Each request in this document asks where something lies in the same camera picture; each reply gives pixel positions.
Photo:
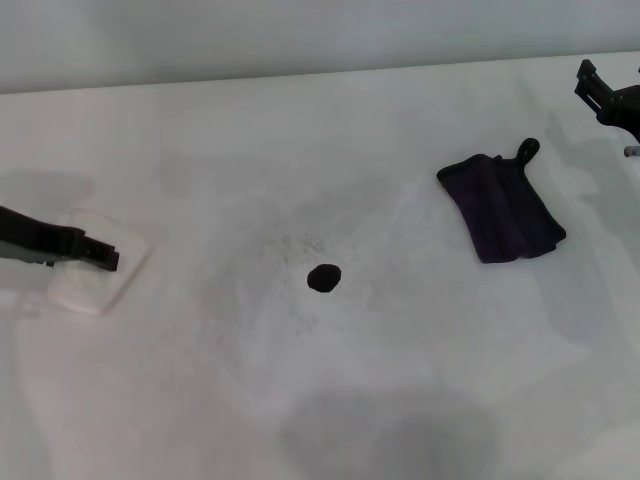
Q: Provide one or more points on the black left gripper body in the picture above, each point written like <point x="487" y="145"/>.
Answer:
<point x="35" y="235"/>

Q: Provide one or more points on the black water stain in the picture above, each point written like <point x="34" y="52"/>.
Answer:
<point x="323" y="278"/>

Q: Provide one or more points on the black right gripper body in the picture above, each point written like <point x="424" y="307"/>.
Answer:
<point x="625" y="107"/>

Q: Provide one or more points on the white paper cup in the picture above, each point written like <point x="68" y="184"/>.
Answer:
<point x="90" y="290"/>

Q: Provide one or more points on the purple rag with black trim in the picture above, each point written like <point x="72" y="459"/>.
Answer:
<point x="505" y="210"/>

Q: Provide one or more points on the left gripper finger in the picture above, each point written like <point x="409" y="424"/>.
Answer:
<point x="107" y="261"/>
<point x="97" y="245"/>

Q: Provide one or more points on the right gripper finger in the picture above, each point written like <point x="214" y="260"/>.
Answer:
<point x="590" y="97"/>
<point x="595" y="77"/>

